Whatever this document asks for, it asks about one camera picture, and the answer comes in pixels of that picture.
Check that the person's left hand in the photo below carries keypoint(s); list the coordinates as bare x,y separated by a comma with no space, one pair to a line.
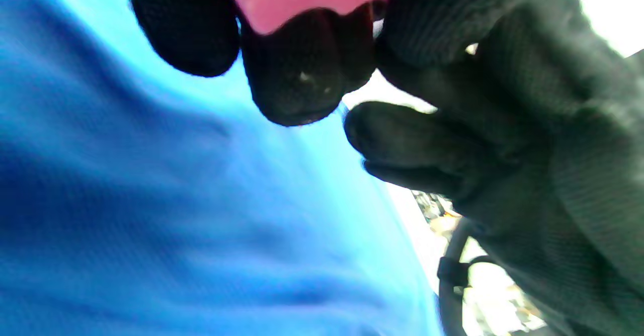
297,69

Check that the blue t-shirt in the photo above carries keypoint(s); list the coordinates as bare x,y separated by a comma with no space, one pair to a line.
151,200

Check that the person's right hand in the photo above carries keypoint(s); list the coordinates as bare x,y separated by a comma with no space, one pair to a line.
528,150

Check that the grey right hand controller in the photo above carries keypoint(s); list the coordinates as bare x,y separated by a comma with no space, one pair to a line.
453,275

